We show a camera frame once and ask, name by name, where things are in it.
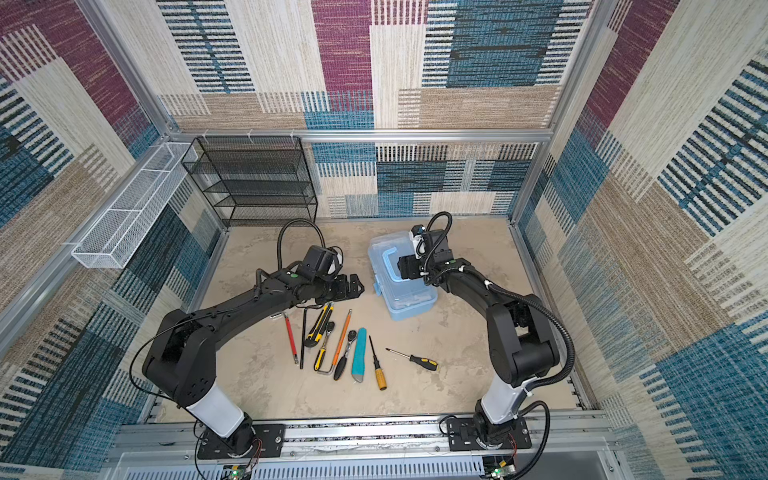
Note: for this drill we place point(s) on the black hex key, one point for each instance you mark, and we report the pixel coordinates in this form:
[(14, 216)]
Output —
[(303, 338)]

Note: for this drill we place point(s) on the orange pencil tool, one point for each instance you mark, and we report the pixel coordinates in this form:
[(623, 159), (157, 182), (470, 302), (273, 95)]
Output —
[(340, 344)]

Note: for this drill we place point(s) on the white wire mesh basket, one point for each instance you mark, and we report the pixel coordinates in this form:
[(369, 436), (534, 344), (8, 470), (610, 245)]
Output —
[(114, 238)]

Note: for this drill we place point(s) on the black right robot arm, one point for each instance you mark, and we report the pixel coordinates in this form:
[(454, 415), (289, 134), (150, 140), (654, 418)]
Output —
[(521, 343)]

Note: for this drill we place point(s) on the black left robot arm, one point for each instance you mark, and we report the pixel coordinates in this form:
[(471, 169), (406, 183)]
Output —
[(181, 360)]

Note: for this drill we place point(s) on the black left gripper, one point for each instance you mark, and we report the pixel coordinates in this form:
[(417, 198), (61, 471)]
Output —
[(344, 293)]

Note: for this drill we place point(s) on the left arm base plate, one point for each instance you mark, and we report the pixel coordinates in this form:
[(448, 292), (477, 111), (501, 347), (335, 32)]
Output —
[(248, 442)]

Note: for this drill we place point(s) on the black wire mesh shelf rack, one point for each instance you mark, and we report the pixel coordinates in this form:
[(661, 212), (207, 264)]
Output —
[(253, 181)]

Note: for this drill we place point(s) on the red hex key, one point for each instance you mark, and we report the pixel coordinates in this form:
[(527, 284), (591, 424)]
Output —
[(283, 316)]

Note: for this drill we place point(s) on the light blue plastic tool box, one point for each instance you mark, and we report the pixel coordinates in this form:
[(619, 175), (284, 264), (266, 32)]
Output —
[(404, 298)]

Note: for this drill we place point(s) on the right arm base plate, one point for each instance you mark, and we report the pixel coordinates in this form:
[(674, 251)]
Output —
[(469, 434)]

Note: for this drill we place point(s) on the yellow handled wrench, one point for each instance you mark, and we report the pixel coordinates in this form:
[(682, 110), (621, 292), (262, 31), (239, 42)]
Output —
[(317, 367)]

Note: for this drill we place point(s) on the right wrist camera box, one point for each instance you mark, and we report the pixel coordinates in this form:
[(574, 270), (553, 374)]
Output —
[(417, 240)]

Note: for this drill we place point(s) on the wooden handled screwdriver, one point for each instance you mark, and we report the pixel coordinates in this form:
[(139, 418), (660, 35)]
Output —
[(379, 373)]

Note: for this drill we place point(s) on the black yellow small screwdriver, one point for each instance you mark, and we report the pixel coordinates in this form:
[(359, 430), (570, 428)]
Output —
[(423, 362)]

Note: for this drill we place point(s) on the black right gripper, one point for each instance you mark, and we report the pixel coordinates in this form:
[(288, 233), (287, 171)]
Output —
[(408, 265)]

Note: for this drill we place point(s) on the teal utility knife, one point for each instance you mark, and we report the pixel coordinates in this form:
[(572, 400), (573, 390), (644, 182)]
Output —
[(358, 364)]

